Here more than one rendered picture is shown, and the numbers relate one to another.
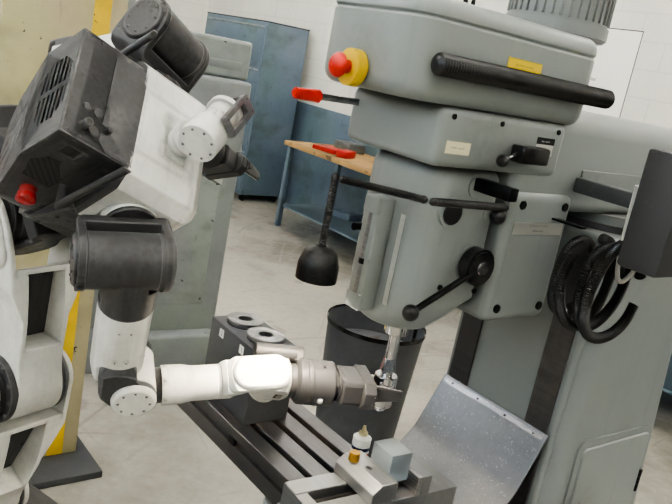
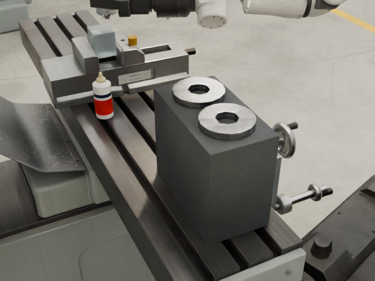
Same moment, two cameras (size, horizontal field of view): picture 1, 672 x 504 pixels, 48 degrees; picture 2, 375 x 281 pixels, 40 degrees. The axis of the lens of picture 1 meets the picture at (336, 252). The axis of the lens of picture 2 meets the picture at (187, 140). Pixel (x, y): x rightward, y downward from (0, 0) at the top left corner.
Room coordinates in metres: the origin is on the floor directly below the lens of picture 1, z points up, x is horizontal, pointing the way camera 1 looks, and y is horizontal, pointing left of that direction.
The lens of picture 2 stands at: (2.44, 0.28, 1.54)
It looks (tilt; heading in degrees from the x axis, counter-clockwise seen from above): 35 degrees down; 193
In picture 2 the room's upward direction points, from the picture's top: straight up
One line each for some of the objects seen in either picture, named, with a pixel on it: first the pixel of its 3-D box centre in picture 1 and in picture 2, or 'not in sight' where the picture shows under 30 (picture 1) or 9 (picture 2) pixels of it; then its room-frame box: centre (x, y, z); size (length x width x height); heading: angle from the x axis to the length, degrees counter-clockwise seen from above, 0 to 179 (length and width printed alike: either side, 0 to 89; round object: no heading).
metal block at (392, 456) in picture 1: (390, 460); (101, 40); (1.37, -0.18, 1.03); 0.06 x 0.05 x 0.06; 37
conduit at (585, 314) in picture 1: (582, 280); not in sight; (1.43, -0.48, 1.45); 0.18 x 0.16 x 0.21; 130
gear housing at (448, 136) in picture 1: (457, 132); not in sight; (1.44, -0.18, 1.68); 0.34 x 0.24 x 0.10; 130
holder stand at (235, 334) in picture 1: (248, 364); (211, 153); (1.73, 0.16, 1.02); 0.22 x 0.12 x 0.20; 38
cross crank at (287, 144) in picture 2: not in sight; (273, 143); (1.09, 0.24, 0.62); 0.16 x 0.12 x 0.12; 130
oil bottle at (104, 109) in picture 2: (360, 448); (102, 94); (1.51, -0.13, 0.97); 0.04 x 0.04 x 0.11
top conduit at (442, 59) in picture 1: (530, 83); not in sight; (1.32, -0.27, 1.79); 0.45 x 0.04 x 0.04; 130
